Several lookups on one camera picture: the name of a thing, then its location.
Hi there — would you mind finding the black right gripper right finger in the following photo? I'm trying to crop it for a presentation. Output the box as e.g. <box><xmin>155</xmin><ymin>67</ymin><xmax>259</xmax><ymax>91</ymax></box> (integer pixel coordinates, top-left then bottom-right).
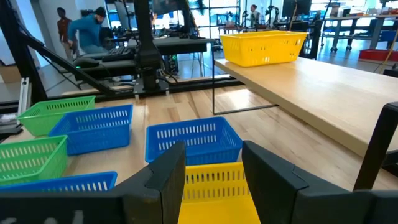
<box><xmin>241</xmin><ymin>140</ymin><xmax>398</xmax><ymax>224</ymax></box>

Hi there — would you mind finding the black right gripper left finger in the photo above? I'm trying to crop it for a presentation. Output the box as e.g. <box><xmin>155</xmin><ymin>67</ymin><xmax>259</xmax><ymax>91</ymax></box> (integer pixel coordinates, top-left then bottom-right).
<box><xmin>0</xmin><ymin>141</ymin><xmax>187</xmax><ymax>224</ymax></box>

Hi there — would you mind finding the blue plastic slotted basket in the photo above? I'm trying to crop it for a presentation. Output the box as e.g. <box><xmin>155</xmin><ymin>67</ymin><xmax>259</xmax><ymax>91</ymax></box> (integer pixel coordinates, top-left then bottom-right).
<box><xmin>49</xmin><ymin>104</ymin><xmax>134</xmax><ymax>156</ymax></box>
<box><xmin>0</xmin><ymin>170</ymin><xmax>118</xmax><ymax>193</ymax></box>
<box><xmin>145</xmin><ymin>116</ymin><xmax>243</xmax><ymax>166</ymax></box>

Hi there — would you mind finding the yellow plastic slotted basket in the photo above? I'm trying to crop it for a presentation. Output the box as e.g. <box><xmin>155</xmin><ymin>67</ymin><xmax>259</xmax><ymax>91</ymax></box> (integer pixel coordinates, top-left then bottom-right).
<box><xmin>220</xmin><ymin>30</ymin><xmax>308</xmax><ymax>68</ymax></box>
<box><xmin>177</xmin><ymin>161</ymin><xmax>262</xmax><ymax>224</ymax></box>

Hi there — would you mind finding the green plastic slotted basket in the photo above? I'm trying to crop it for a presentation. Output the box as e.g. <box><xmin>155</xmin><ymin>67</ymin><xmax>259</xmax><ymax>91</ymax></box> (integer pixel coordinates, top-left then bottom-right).
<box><xmin>17</xmin><ymin>95</ymin><xmax>96</xmax><ymax>137</ymax></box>
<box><xmin>0</xmin><ymin>135</ymin><xmax>68</xmax><ymax>187</ymax></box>

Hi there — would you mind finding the wooden shelf board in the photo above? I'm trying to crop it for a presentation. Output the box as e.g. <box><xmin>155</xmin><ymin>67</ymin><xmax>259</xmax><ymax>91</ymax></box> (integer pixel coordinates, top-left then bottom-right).
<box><xmin>214</xmin><ymin>57</ymin><xmax>398</xmax><ymax>158</ymax></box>

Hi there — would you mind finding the black computer keyboard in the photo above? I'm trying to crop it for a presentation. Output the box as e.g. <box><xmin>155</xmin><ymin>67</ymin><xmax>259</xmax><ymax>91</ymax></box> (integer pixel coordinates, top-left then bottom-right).
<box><xmin>101</xmin><ymin>45</ymin><xmax>135</xmax><ymax>62</ymax></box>

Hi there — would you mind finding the red floor bin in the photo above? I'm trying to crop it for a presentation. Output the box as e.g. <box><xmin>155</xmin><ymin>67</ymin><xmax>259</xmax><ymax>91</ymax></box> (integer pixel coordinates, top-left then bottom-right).
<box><xmin>358</xmin><ymin>49</ymin><xmax>398</xmax><ymax>62</ymax></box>

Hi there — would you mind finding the person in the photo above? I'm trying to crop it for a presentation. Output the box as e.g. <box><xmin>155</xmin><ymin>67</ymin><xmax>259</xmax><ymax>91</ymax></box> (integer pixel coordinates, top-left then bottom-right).
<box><xmin>67</xmin><ymin>6</ymin><xmax>109</xmax><ymax>54</ymax></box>
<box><xmin>56</xmin><ymin>7</ymin><xmax>79</xmax><ymax>62</ymax></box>
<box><xmin>248</xmin><ymin>4</ymin><xmax>261</xmax><ymax>28</ymax></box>

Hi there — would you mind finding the black computer monitor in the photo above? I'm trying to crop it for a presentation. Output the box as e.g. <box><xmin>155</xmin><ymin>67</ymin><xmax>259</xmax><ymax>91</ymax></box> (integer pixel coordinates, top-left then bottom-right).
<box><xmin>281</xmin><ymin>0</ymin><xmax>312</xmax><ymax>18</ymax></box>
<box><xmin>113</xmin><ymin>0</ymin><xmax>139</xmax><ymax>30</ymax></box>

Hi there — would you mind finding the grey background work table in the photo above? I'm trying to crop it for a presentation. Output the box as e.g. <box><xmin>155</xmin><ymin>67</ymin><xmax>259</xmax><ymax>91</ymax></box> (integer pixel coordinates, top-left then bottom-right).
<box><xmin>322</xmin><ymin>12</ymin><xmax>398</xmax><ymax>53</ymax></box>

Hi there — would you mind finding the black frame base rail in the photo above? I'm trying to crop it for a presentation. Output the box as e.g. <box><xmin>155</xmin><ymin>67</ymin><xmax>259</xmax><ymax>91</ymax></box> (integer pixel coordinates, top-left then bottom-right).
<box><xmin>46</xmin><ymin>77</ymin><xmax>245</xmax><ymax>103</ymax></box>

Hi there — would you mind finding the black diagonal frame strut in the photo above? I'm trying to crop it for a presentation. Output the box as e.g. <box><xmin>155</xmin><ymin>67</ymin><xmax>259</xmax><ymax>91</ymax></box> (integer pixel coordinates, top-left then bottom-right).
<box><xmin>18</xmin><ymin>30</ymin><xmax>118</xmax><ymax>96</ymax></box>

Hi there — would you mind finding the white metal bracket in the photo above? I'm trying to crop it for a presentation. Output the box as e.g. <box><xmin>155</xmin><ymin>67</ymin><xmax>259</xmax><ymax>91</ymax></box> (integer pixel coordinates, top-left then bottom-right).
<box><xmin>17</xmin><ymin>77</ymin><xmax>32</xmax><ymax>116</ymax></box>

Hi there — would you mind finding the yellow cable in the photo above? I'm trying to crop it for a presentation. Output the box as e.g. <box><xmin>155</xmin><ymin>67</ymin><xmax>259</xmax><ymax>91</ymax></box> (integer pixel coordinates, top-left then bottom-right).
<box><xmin>376</xmin><ymin>29</ymin><xmax>398</xmax><ymax>75</ymax></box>

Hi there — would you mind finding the black rig frame post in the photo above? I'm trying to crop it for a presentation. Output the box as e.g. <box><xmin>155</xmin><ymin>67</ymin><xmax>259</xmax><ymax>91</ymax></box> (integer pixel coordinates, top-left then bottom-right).
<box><xmin>0</xmin><ymin>0</ymin><xmax>49</xmax><ymax>105</ymax></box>

